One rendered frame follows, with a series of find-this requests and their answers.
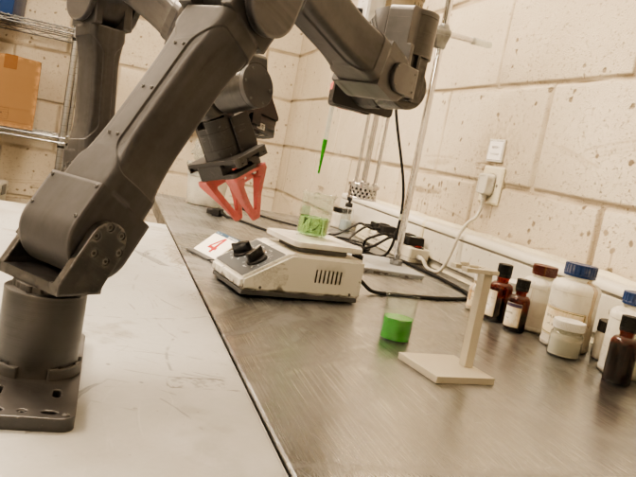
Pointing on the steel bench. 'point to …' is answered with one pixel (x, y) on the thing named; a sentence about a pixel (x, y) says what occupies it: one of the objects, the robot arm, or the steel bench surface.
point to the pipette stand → (461, 373)
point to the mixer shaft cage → (362, 190)
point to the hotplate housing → (299, 274)
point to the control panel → (246, 258)
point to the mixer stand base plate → (388, 267)
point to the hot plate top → (314, 241)
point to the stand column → (420, 144)
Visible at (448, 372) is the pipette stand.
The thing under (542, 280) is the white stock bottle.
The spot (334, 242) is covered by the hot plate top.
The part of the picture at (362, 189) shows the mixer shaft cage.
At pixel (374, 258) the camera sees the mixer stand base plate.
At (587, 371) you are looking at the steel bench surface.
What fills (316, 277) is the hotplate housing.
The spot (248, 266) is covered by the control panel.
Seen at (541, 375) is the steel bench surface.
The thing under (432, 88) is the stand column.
